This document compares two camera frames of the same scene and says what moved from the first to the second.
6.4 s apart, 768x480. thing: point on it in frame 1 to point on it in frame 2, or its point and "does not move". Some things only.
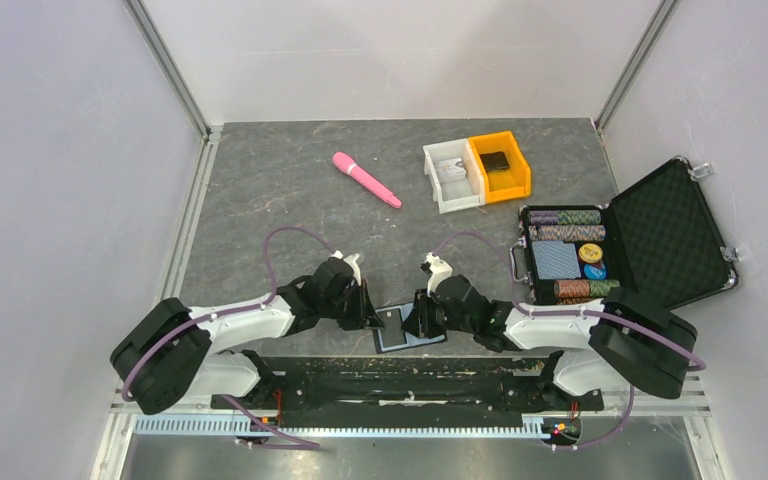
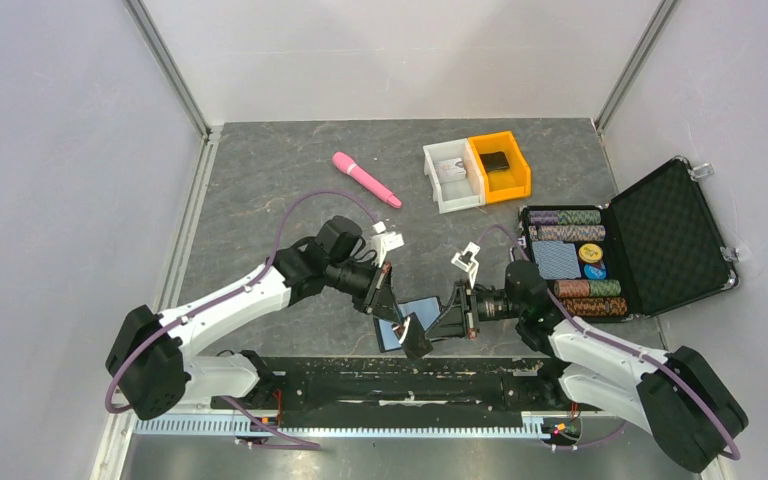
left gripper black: x=365 y=314 to x=381 y=288
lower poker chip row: x=584 y=287 does not move
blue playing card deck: x=555 y=259 does not move
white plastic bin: x=454 y=172 does not move
